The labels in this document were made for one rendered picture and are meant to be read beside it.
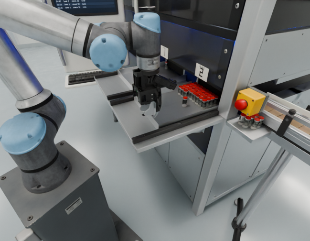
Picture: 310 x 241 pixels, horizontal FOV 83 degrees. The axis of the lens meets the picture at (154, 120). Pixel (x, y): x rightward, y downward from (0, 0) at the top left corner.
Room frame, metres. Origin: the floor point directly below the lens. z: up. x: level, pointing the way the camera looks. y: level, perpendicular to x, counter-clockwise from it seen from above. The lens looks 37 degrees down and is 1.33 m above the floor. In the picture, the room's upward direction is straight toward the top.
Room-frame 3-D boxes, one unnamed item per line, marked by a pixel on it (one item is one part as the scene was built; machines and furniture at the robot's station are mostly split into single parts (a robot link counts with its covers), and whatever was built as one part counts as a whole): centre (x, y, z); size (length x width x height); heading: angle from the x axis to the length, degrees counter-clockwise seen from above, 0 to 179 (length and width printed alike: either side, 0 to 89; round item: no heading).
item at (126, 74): (1.03, 0.02, 0.90); 0.34 x 0.26 x 0.04; 117
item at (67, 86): (1.26, 0.43, 0.79); 0.45 x 0.28 x 0.03; 110
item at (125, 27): (0.54, 0.12, 1.21); 0.11 x 0.11 x 0.08; 7
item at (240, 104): (0.53, -0.31, 1.00); 0.04 x 0.04 x 0.04; 27
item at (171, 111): (0.71, -0.11, 0.90); 0.34 x 0.26 x 0.04; 116
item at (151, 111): (0.55, 0.01, 0.95); 0.06 x 0.03 x 0.09; 117
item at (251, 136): (0.56, -0.39, 0.87); 0.14 x 0.13 x 0.02; 117
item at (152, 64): (0.57, 0.02, 1.14); 0.08 x 0.08 x 0.05
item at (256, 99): (0.55, -0.35, 1.00); 0.08 x 0.07 x 0.07; 117
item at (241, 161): (1.74, -0.27, 0.44); 2.06 x 1.00 x 0.88; 27
